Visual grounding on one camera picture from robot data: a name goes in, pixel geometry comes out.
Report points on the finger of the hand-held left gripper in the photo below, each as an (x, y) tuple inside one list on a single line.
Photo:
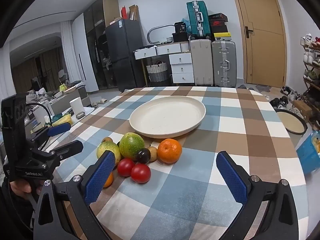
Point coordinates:
[(58, 129), (70, 147)]

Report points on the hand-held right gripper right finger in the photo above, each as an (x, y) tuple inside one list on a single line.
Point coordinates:
[(231, 177)]

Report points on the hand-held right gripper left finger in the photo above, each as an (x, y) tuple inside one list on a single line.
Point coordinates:
[(100, 177)]

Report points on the small orange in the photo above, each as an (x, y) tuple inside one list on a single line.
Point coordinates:
[(109, 180)]

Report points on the red tomato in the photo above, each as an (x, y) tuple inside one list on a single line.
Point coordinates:
[(140, 173), (125, 167)]

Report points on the yellow round fruit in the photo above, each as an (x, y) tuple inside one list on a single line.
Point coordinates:
[(106, 148)]

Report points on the small brown fruit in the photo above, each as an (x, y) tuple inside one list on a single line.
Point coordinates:
[(107, 140), (153, 153)]

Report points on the green round fruit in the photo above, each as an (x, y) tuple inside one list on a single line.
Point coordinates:
[(131, 145)]

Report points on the large orange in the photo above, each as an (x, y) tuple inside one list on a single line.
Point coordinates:
[(170, 151)]

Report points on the cream round plate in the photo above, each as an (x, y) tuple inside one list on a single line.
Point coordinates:
[(167, 117)]

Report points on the person's left hand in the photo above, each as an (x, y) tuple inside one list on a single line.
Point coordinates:
[(21, 188)]

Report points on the yellow cloth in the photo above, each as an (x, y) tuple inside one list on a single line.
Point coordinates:
[(63, 120)]

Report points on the white cylindrical bin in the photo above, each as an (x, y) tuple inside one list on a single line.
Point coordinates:
[(77, 106)]

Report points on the checkered tablecloth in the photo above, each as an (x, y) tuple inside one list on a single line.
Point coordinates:
[(200, 180)]

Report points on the beige slipper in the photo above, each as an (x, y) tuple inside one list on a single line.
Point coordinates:
[(103, 101), (95, 104)]

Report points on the brown curtain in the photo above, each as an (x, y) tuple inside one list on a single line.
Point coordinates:
[(25, 72)]

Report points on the striped mat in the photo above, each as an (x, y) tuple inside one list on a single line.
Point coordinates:
[(127, 90)]

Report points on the blue box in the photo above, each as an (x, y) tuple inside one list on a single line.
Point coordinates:
[(307, 155)]

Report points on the white curtain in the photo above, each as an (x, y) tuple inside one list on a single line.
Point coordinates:
[(67, 50)]

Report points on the round black rimmed stool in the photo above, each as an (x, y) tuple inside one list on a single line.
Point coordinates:
[(290, 122)]

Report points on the scattered dark shoes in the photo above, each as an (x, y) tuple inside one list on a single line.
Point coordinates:
[(282, 101)]

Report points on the dark glass wardrobe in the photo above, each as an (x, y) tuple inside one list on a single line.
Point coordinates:
[(95, 42)]

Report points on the dark refrigerator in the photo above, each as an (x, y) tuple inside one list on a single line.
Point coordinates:
[(125, 50)]

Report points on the wicker basket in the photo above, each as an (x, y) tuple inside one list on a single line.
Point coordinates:
[(157, 72)]

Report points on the silver suitcase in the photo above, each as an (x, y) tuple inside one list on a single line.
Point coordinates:
[(223, 62)]

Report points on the beige suitcase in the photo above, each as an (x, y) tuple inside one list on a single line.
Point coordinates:
[(202, 62)]

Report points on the wooden shoe rack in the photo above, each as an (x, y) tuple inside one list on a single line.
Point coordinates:
[(311, 90)]

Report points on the white drawer desk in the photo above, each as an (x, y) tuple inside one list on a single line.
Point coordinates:
[(181, 68)]

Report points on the wooden door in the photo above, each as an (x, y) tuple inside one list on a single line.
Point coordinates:
[(262, 42)]

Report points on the open cardboard box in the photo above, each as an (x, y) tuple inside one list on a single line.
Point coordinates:
[(133, 12)]

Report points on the yellow black shoe box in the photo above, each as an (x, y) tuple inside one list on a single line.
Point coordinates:
[(222, 36)]

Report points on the row of shoes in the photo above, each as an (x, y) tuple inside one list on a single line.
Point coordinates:
[(310, 55)]

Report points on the black basket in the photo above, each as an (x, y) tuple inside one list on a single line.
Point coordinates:
[(180, 37)]

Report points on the red shoe box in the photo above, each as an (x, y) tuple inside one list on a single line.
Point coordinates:
[(217, 23)]

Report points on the black display box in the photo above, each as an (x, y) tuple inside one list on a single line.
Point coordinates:
[(180, 27)]

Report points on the teal suitcase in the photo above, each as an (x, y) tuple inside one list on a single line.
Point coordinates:
[(197, 17)]

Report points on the oval metal frame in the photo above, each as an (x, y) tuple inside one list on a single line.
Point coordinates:
[(150, 33)]

